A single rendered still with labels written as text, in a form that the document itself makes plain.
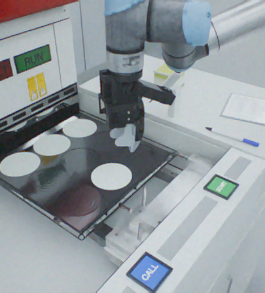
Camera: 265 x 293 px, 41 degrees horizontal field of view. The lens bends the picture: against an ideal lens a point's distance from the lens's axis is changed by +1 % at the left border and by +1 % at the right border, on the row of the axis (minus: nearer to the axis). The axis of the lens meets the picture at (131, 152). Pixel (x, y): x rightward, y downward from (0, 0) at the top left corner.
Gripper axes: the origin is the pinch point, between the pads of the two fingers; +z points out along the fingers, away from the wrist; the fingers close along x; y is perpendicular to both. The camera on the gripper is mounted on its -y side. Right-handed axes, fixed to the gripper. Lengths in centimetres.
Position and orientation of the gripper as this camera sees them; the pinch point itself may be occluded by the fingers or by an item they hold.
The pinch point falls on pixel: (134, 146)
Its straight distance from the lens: 83.5
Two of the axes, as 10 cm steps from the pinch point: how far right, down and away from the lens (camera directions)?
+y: -9.3, 2.2, -2.9
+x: 3.6, 5.6, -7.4
